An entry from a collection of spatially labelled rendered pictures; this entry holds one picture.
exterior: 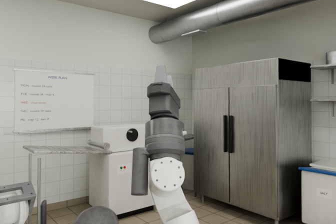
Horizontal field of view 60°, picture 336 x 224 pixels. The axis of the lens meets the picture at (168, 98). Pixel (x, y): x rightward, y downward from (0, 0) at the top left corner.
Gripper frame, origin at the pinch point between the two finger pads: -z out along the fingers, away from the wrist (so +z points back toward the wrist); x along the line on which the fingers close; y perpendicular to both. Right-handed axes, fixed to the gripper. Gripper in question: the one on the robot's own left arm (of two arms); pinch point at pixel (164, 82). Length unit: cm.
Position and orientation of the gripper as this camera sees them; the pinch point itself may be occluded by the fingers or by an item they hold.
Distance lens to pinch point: 70.9
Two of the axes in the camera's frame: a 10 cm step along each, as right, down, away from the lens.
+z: 0.1, 9.1, -4.2
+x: -2.9, -4.0, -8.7
